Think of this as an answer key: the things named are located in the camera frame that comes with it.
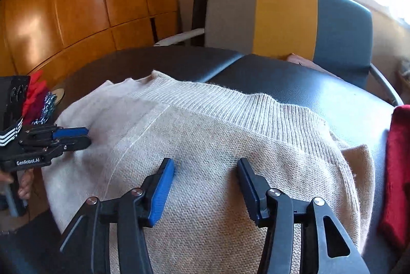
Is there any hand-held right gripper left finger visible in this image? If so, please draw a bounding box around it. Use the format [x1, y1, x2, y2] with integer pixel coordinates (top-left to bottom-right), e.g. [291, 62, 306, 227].
[59, 158, 176, 274]

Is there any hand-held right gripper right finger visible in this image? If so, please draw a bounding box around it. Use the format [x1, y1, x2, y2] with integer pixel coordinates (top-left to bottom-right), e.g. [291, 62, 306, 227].
[236, 158, 374, 274]

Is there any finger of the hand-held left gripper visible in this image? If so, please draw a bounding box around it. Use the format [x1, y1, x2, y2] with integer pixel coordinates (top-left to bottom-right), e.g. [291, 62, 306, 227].
[53, 127, 89, 140]
[61, 135, 92, 153]

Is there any beige knit sweater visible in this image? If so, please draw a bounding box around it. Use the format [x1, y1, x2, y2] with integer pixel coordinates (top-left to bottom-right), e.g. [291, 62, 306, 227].
[42, 70, 376, 274]

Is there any person's left hand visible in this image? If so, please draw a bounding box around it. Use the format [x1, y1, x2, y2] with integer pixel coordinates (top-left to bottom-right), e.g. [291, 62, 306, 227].
[16, 171, 35, 201]

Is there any black white patterned cloth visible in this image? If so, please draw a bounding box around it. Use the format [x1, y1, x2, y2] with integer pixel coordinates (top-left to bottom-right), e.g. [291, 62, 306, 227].
[32, 92, 58, 126]

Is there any red fleece cloth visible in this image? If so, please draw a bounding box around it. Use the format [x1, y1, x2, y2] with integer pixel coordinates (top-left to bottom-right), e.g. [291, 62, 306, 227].
[22, 70, 52, 125]

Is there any pink cat print pillow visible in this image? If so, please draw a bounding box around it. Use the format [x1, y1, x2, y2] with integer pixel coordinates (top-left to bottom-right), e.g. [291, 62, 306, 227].
[286, 53, 343, 79]

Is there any red knit garment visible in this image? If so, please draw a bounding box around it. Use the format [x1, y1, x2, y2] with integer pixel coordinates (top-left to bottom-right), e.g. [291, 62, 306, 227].
[378, 105, 410, 250]

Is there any grey yellow blue sofa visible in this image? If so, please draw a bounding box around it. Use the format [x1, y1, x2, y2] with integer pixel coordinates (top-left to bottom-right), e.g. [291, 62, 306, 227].
[154, 0, 404, 108]

